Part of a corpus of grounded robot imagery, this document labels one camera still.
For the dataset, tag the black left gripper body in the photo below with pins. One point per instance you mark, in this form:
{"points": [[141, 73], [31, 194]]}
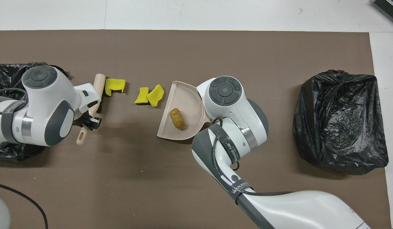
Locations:
{"points": [[80, 121]]}

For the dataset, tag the beige hand brush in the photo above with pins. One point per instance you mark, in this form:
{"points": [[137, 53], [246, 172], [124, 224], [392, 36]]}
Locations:
{"points": [[99, 86]]}

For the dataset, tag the notched yellow sponge piece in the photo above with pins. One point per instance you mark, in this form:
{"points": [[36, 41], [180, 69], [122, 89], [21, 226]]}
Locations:
{"points": [[115, 84]]}

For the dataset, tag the beige plastic dustpan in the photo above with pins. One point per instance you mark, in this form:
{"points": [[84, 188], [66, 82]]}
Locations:
{"points": [[180, 95]]}

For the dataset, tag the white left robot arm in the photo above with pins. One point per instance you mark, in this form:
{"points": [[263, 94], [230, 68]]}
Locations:
{"points": [[40, 105]]}

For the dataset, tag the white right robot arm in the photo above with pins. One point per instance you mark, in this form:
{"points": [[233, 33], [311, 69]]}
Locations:
{"points": [[234, 111]]}

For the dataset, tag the pink bin with black bag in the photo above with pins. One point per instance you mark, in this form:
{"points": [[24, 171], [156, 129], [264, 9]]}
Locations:
{"points": [[5, 73]]}

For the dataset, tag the brown table mat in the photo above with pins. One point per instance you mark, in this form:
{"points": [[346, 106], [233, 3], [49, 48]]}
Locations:
{"points": [[196, 47]]}

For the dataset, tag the dark ribbed box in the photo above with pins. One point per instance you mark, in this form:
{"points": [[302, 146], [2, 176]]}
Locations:
{"points": [[390, 6]]}

